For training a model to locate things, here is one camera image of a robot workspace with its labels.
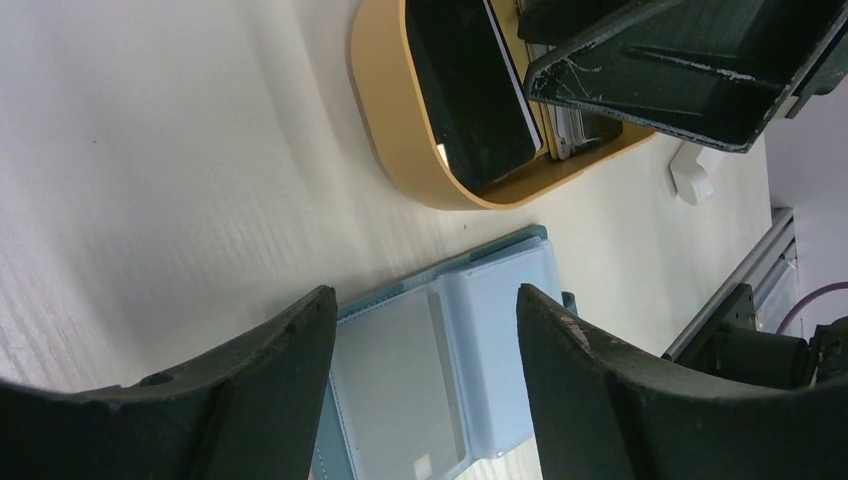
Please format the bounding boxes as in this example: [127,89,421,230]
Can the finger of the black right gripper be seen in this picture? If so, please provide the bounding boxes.
[518,0,635,45]
[524,1,847,153]

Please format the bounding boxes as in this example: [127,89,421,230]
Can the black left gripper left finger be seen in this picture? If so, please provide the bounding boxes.
[1,286,337,479]

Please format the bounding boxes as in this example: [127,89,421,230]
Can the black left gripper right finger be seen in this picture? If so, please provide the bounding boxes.
[517,284,847,479]

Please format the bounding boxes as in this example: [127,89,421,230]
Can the dark grey credit card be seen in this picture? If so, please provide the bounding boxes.
[405,0,543,193]

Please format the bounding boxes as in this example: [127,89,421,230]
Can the blue card holder wallet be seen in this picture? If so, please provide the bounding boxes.
[310,225,575,479]

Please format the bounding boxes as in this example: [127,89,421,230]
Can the white credit card stack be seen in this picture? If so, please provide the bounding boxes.
[546,104,623,160]

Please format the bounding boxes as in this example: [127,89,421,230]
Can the yellow oval card tray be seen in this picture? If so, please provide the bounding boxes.
[350,1,657,211]

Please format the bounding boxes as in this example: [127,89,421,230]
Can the white clothes rack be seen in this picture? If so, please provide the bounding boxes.
[669,142,726,206]

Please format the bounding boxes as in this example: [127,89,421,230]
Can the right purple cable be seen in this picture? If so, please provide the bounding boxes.
[775,281,848,337]

